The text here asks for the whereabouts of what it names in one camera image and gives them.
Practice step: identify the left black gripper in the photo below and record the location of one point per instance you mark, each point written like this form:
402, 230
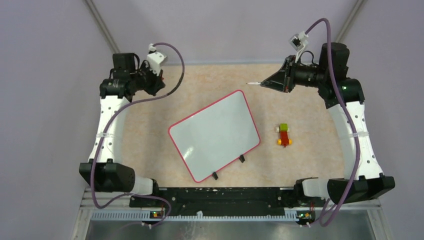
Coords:
158, 83

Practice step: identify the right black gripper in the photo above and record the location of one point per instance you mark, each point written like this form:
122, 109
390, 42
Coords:
283, 80

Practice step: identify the red green toy car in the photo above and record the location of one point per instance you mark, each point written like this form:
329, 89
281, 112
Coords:
283, 132

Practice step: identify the pink framed whiteboard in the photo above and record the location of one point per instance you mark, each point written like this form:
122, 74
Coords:
213, 137

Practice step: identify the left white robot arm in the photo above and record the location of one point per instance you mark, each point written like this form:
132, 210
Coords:
104, 170

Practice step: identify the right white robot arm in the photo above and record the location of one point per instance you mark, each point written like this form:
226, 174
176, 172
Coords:
344, 99

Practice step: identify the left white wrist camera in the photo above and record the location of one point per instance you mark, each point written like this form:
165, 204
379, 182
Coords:
155, 59

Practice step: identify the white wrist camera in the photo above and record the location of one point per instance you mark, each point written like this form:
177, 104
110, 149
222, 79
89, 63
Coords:
155, 59
299, 42

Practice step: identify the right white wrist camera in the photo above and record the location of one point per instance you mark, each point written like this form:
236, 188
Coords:
299, 42

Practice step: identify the aluminium frame rail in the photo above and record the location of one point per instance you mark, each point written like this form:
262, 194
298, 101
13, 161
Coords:
212, 195

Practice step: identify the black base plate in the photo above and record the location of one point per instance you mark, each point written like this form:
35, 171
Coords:
262, 201

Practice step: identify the white cable duct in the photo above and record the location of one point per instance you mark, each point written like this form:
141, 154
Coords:
147, 216

